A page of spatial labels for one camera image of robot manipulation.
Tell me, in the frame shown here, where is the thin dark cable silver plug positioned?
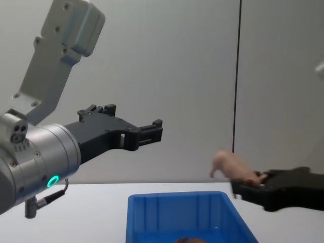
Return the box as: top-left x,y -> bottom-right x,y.
24,178 -> 70,219

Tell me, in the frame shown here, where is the brown toy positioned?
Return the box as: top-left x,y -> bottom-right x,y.
175,236 -> 204,243

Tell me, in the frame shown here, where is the pink toy pig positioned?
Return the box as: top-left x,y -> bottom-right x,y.
210,148 -> 267,184

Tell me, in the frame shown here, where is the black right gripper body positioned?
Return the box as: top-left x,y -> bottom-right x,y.
263,166 -> 324,212

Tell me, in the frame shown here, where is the blue plastic bin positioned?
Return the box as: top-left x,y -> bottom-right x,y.
125,191 -> 260,243

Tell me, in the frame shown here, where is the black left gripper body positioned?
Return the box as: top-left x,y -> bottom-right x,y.
64,116 -> 136,166

